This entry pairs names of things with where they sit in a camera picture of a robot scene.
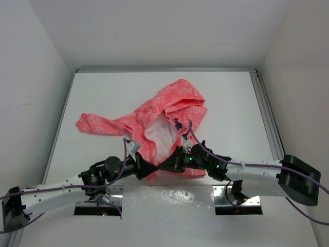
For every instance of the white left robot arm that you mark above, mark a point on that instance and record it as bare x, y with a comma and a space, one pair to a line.
21, 207

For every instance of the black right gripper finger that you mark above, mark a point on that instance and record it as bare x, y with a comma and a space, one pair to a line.
172, 160
168, 166

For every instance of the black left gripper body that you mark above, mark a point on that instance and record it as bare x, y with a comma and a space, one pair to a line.
138, 164

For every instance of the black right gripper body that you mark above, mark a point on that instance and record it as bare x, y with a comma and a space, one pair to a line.
184, 159

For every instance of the aluminium table frame rail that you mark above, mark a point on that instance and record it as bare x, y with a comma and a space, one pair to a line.
239, 122

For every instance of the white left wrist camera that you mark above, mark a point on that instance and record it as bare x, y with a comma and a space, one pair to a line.
133, 147

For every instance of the shiny metal base plate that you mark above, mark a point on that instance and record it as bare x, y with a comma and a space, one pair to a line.
185, 195

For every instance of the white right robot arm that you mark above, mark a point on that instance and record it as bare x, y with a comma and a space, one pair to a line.
290, 177

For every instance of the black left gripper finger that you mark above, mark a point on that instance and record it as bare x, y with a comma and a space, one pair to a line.
148, 174
145, 165

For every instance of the pink hooded jacket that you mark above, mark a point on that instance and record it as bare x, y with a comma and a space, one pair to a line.
158, 124

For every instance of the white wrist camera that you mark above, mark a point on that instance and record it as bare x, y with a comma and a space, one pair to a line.
186, 141
133, 147

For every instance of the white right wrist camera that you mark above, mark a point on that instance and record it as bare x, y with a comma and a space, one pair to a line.
186, 141

